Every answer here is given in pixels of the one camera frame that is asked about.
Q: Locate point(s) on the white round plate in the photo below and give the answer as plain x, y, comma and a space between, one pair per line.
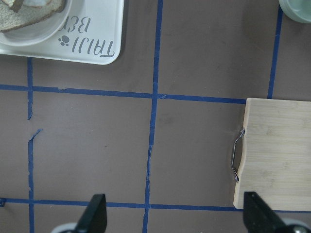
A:
38, 32

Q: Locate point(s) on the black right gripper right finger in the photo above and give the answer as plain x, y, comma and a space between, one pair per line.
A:
258, 217

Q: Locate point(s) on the bread slice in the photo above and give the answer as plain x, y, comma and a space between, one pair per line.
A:
16, 14

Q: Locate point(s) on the wooden cutting board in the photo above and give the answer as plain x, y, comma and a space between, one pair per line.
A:
276, 154

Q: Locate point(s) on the green bowl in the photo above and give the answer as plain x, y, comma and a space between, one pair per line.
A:
297, 10

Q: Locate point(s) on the cream bear tray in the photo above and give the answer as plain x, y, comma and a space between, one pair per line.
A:
90, 34

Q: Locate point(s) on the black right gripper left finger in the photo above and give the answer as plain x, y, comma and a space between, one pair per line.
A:
94, 218

